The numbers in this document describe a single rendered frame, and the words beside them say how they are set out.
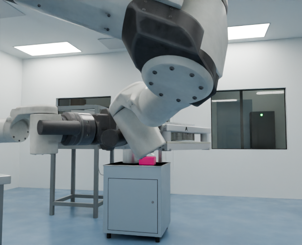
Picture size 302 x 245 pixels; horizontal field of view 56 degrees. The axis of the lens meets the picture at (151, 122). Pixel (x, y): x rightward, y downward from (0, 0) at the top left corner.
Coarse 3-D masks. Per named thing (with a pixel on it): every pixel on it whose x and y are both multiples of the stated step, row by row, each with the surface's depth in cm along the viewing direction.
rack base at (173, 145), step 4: (128, 144) 83; (168, 144) 74; (172, 144) 76; (176, 144) 77; (180, 144) 79; (184, 144) 80; (188, 144) 82; (192, 144) 84; (196, 144) 85; (200, 144) 87; (204, 144) 89; (208, 144) 91; (116, 148) 86; (120, 148) 85; (124, 148) 86; (128, 148) 85; (160, 148) 75; (164, 148) 74; (168, 148) 74; (172, 148) 76; (176, 148) 77; (180, 148) 79; (184, 148) 80; (188, 148) 82; (192, 148) 84; (196, 148) 85; (200, 148) 87; (204, 148) 89; (208, 148) 91
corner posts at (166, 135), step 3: (165, 132) 75; (168, 132) 75; (162, 135) 75; (165, 135) 75; (168, 135) 75; (201, 135) 92; (204, 135) 92; (207, 135) 92; (165, 138) 75; (168, 138) 75; (201, 138) 92; (204, 138) 91; (207, 138) 92; (201, 141) 92; (204, 141) 91; (207, 141) 92
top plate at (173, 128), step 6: (168, 126) 75; (174, 126) 77; (180, 126) 79; (186, 126) 82; (192, 126) 84; (174, 132) 82; (180, 132) 82; (186, 132) 82; (192, 132) 84; (198, 132) 87; (204, 132) 90; (210, 132) 93
